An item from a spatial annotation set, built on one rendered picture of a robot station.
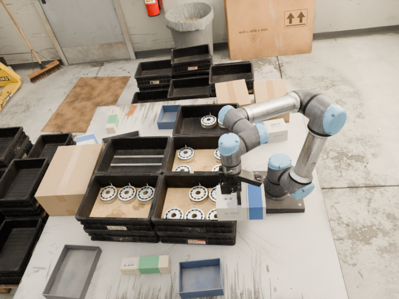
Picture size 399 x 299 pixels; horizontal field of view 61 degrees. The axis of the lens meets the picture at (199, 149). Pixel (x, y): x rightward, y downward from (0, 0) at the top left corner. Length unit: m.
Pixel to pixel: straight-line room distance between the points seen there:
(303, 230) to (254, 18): 3.06
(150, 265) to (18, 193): 1.42
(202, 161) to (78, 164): 0.74
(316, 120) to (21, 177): 2.25
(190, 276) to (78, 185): 0.81
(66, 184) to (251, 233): 1.06
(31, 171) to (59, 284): 1.23
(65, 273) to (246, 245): 0.94
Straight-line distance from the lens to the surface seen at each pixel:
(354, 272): 2.58
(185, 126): 2.24
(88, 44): 5.06
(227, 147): 1.15
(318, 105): 1.47
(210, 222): 1.60
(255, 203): 1.39
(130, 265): 1.78
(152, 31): 4.76
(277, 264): 1.74
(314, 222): 1.88
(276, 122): 2.26
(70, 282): 1.93
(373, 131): 3.49
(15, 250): 2.82
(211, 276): 1.72
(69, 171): 2.13
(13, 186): 2.92
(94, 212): 1.94
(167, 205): 1.82
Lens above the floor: 2.26
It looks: 44 degrees down
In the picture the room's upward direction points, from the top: 11 degrees counter-clockwise
